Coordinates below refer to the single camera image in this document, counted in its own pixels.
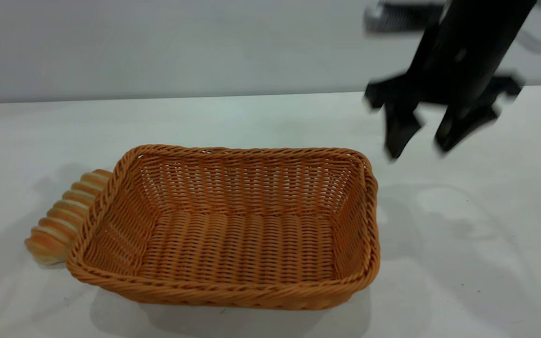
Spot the orange woven wicker basket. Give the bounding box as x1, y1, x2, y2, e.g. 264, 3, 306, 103
66, 144, 381, 311

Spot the ridged golden bread roll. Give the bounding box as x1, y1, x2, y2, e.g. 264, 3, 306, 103
25, 169, 113, 265

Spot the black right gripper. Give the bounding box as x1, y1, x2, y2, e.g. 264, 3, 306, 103
364, 0, 536, 160

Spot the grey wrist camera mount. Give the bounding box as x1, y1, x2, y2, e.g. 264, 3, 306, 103
363, 1, 447, 34

